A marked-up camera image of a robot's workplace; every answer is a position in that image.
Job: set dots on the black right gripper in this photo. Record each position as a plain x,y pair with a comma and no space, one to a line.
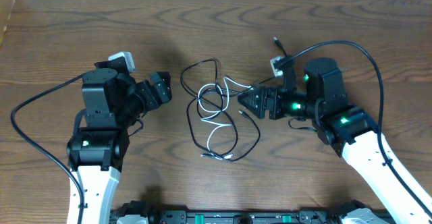
262,95

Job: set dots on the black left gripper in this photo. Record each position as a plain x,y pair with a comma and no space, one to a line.
152,93

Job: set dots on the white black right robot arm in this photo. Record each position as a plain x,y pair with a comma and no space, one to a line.
348,129

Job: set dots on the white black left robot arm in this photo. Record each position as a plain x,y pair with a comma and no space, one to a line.
114,101

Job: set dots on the wooden side panel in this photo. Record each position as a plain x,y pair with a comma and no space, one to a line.
6,7

